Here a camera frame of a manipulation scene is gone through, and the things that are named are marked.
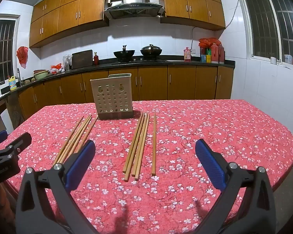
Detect steel range hood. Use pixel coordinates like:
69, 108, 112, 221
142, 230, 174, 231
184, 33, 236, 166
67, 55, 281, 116
103, 0, 166, 20

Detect hanging red plastic bag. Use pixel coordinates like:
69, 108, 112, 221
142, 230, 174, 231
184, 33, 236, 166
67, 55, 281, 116
16, 46, 29, 69

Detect barred window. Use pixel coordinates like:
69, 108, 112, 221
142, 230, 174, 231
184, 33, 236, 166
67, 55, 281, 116
0, 17, 20, 88

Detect red floral tablecloth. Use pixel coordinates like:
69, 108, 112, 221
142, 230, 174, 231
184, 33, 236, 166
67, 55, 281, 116
0, 99, 293, 234

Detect black power cable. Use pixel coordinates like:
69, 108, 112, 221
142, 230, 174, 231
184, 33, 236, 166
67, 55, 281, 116
191, 26, 199, 52

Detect red and white plastic bag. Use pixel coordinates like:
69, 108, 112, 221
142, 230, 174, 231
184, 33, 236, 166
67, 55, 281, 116
50, 63, 63, 75

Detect large sliding window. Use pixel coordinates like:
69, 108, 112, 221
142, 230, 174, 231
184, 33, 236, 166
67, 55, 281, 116
236, 0, 293, 69

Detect red bag over thermoses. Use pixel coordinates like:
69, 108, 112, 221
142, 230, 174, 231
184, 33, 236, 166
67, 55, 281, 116
198, 38, 222, 48

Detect black wok with lid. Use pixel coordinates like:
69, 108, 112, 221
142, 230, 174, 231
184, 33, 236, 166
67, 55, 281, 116
140, 44, 163, 60

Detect wooden base cabinets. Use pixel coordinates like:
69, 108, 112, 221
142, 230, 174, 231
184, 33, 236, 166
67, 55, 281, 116
18, 66, 235, 120

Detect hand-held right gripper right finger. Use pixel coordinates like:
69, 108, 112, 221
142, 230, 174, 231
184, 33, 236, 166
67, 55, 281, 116
192, 139, 277, 234

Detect clear plastic bag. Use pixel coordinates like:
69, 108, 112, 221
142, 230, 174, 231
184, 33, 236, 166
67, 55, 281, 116
63, 54, 73, 71

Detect beige perforated utensil holder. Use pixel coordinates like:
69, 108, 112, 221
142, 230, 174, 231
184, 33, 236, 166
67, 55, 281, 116
90, 73, 134, 120

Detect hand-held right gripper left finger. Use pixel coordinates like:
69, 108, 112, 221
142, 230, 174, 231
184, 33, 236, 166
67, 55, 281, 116
16, 140, 98, 234

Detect black wok with handle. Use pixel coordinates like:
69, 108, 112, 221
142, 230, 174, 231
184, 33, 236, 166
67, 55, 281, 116
113, 45, 133, 62

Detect gas stove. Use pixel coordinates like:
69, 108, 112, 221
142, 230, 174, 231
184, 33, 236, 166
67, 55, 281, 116
111, 57, 167, 65

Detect yellow detergent bottle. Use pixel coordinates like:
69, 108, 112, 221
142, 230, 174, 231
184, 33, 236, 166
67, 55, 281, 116
8, 75, 17, 91

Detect green bowl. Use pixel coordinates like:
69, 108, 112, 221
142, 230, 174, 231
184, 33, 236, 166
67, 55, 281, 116
34, 69, 50, 80

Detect dark cutting board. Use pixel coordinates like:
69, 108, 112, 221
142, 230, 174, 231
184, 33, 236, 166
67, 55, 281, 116
71, 49, 94, 70

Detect wooden wall cabinets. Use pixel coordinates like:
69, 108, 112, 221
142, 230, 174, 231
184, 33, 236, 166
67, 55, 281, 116
29, 0, 110, 49
160, 0, 226, 31

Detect pink detergent bottle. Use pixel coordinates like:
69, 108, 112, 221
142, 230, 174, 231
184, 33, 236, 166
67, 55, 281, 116
183, 46, 192, 63

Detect black kitchen countertop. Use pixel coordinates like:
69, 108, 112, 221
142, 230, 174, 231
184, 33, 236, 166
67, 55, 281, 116
0, 58, 236, 108

